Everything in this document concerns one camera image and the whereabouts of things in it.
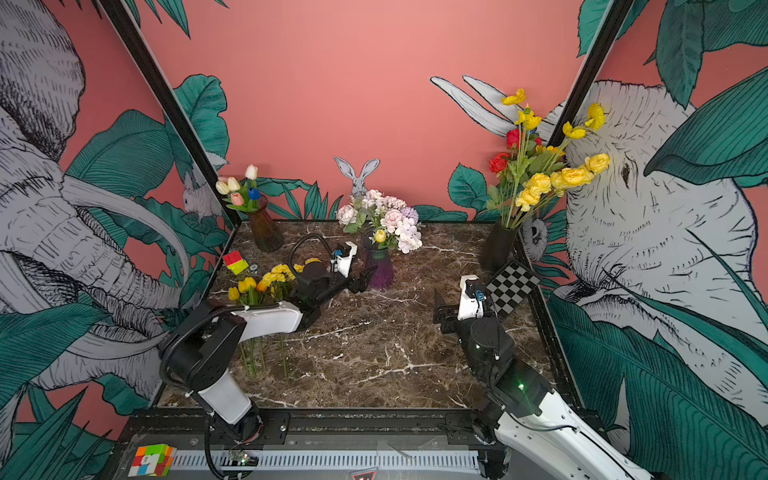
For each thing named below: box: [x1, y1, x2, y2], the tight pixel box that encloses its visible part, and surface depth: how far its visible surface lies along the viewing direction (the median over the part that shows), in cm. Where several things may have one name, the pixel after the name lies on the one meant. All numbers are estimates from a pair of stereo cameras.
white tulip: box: [245, 163, 258, 180], surface depth 95 cm
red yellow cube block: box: [223, 250, 249, 276], surface depth 104 cm
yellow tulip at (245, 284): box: [238, 277, 255, 293], surface depth 100 cm
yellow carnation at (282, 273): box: [271, 264, 296, 283], surface depth 103 cm
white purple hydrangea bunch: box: [336, 190, 423, 253], surface depth 85 cm
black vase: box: [481, 222, 518, 273], surface depth 97 cm
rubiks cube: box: [128, 444, 177, 477], surface depth 67 cm
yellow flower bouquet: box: [486, 89, 611, 230], surface depth 84 cm
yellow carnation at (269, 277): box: [262, 272, 286, 287], surface depth 97 cm
